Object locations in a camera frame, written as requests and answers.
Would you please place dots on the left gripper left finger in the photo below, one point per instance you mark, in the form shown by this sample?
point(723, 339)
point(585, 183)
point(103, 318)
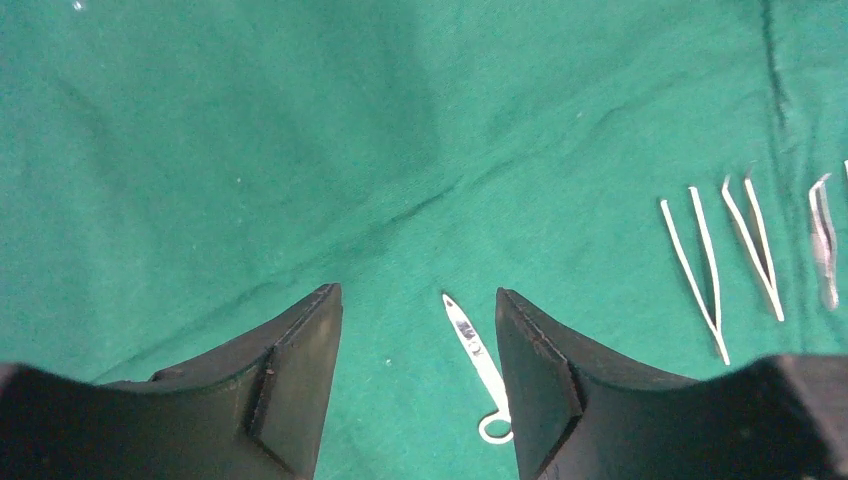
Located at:
point(253, 407)

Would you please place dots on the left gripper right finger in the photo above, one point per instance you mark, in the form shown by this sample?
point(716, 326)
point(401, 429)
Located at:
point(581, 410)

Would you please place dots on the steel spatula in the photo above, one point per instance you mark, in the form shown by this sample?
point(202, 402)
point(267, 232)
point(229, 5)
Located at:
point(753, 235)

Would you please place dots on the steel scissors blade pair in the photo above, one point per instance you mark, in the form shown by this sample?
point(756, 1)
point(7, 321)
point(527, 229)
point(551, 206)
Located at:
point(486, 369)

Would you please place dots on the green surgical cloth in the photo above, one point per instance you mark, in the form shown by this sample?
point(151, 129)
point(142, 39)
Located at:
point(174, 173)

